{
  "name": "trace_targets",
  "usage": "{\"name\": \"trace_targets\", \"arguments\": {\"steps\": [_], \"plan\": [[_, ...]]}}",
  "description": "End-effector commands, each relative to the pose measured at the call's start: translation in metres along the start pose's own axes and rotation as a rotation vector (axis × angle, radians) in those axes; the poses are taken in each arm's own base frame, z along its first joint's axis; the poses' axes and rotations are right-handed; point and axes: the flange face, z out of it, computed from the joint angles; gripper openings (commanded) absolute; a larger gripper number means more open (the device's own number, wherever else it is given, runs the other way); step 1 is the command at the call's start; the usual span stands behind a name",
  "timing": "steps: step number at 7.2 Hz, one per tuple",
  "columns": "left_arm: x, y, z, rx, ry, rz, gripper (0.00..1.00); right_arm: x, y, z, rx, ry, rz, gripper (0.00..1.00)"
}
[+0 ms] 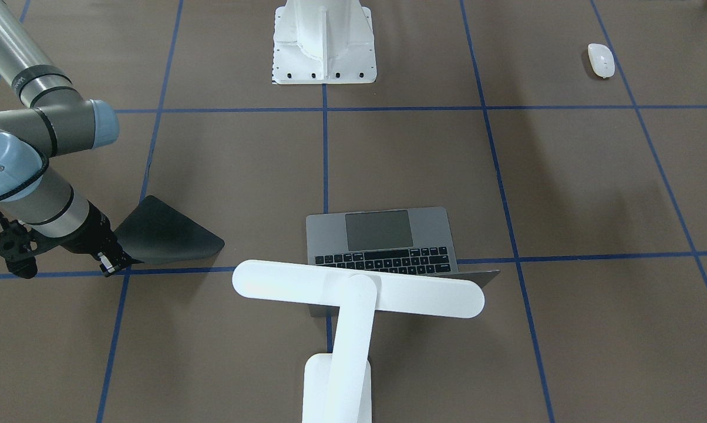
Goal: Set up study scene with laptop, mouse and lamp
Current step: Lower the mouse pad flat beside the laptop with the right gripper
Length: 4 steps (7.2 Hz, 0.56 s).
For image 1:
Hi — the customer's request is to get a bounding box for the black mouse pad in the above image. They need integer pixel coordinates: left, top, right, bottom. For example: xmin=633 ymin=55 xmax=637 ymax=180
xmin=114 ymin=196 xmax=225 ymax=264

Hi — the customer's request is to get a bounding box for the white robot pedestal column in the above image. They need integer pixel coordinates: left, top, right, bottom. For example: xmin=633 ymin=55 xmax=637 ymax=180
xmin=271 ymin=1 xmax=378 ymax=84

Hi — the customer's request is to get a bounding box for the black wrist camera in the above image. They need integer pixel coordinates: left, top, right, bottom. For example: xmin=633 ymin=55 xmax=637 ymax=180
xmin=0 ymin=217 xmax=38 ymax=279

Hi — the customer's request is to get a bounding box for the white desk lamp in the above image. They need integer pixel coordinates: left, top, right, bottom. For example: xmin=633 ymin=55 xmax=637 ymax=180
xmin=233 ymin=260 xmax=485 ymax=422

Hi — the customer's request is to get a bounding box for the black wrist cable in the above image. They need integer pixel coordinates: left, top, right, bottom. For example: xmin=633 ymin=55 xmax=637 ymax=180
xmin=0 ymin=159 xmax=50 ymax=233

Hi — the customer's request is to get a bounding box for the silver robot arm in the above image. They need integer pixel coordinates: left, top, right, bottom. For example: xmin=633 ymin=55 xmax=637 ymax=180
xmin=0 ymin=1 xmax=135 ymax=278

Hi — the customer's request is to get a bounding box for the white computer mouse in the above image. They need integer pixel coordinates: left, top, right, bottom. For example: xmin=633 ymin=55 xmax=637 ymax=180
xmin=587 ymin=43 xmax=616 ymax=79

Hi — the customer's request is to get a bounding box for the grey laptop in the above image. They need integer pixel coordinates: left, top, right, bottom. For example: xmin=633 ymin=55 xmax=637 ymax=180
xmin=305 ymin=206 xmax=499 ymax=287

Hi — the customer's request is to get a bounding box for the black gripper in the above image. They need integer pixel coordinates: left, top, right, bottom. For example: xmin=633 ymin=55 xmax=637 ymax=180
xmin=66 ymin=203 xmax=132 ymax=277

